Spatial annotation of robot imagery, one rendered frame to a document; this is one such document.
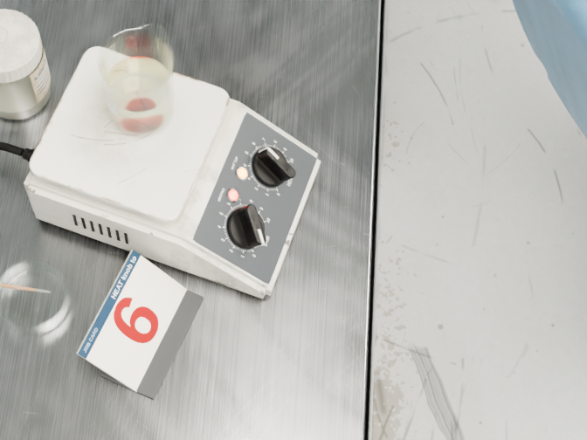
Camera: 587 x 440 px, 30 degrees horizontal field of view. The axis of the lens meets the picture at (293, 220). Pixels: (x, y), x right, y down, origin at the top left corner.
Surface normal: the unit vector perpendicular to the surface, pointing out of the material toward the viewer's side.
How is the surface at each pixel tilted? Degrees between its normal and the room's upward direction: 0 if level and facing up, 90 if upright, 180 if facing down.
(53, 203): 90
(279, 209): 30
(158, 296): 40
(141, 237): 90
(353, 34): 0
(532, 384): 0
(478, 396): 0
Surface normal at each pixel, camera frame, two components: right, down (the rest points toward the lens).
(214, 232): 0.54, -0.18
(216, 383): 0.07, -0.40
